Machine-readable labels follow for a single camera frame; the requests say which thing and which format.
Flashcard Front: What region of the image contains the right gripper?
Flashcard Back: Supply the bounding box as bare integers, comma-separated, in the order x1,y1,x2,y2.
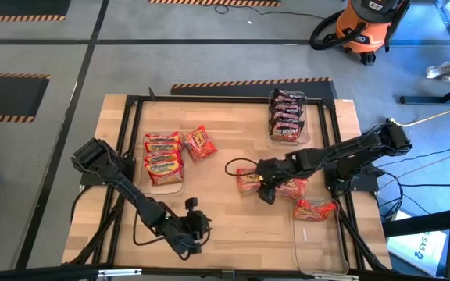
255,154,303,205

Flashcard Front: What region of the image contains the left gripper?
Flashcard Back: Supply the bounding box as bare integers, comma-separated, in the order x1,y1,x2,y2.
184,197,213,247

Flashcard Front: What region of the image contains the orange Saucy Noods packet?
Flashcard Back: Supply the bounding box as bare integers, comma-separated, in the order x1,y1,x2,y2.
235,167,266,195
274,177,309,201
183,124,219,163
293,197,338,223

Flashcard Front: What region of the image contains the red beef ramen packet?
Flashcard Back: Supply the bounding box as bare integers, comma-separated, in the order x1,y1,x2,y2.
145,160,184,187
145,131,182,144
145,140,183,155
144,151,182,165

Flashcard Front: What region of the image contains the black Fire Noodle packet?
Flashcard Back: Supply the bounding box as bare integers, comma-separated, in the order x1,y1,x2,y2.
268,119,306,143
270,104,304,116
270,97,305,108
270,112,303,123
273,88,307,100

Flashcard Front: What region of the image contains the clear plastic bin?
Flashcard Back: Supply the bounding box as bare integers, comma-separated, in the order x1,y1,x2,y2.
290,197,351,276
137,130,187,197
266,88,313,151

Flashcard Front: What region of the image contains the hazard-striped black floor mat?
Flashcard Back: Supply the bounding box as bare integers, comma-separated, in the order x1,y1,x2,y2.
148,0,283,8
170,76,339,101
0,71,51,123
0,0,73,23

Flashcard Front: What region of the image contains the black beam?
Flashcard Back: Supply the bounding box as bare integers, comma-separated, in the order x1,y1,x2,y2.
380,206,450,238

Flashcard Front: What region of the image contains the white blue printed box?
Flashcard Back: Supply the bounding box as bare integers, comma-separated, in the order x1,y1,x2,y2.
387,210,449,277

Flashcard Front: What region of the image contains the black desk leg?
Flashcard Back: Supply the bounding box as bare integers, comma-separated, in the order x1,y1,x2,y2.
399,76,450,106

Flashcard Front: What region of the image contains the orange shop vacuum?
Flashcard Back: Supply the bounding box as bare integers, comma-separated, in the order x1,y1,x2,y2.
334,0,412,66

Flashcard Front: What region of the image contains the person's shoe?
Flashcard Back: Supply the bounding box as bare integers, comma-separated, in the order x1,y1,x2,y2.
425,61,450,84

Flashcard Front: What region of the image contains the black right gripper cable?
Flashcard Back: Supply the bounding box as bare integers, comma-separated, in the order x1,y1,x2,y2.
223,157,263,178

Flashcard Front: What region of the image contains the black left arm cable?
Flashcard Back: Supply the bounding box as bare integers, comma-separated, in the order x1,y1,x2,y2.
132,208,181,247

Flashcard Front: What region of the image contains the silver metal bracket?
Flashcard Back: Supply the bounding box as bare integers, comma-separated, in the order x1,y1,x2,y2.
98,268,143,278

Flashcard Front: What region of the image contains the black table frame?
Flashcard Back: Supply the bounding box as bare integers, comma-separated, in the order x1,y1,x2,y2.
62,93,392,276

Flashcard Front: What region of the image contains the black floor cable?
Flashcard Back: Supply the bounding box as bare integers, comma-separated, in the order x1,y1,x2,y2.
377,171,450,219
379,142,450,169
212,3,327,20

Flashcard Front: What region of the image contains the black vacuum hose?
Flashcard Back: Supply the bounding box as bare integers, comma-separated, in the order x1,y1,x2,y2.
309,10,367,52

